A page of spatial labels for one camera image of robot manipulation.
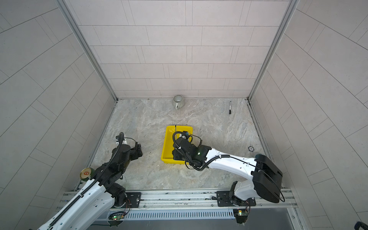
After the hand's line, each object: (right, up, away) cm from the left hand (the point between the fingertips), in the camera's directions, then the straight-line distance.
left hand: (138, 144), depth 81 cm
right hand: (+20, -5, -4) cm, 21 cm away
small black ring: (+68, -5, +9) cm, 68 cm away
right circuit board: (+54, -31, -12) cm, 63 cm away
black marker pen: (+60, +21, +29) cm, 70 cm away
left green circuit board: (-3, -29, -17) cm, 34 cm away
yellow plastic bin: (+15, -8, +4) cm, 18 cm away
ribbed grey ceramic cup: (+20, +26, +28) cm, 43 cm away
